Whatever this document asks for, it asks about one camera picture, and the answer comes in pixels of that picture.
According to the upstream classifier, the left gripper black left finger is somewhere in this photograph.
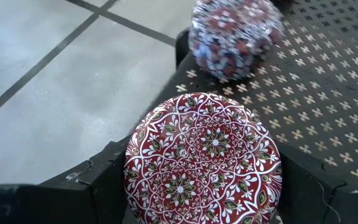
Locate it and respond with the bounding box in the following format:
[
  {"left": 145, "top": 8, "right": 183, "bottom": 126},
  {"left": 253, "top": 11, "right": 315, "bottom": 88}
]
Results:
[{"left": 0, "top": 136, "right": 130, "bottom": 224}]

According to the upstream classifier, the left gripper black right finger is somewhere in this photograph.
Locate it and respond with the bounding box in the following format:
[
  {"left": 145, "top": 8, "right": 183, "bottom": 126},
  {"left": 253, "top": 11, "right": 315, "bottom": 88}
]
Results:
[{"left": 278, "top": 142, "right": 358, "bottom": 224}]

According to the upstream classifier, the red patterned round plate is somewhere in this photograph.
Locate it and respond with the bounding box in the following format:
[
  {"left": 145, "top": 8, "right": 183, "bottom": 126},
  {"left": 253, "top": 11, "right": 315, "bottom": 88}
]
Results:
[{"left": 123, "top": 92, "right": 283, "bottom": 224}]

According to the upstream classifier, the black perforated metal shelf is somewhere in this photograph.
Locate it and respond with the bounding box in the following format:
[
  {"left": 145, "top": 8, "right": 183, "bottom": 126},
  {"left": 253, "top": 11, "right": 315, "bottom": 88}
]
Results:
[{"left": 126, "top": 0, "right": 358, "bottom": 194}]

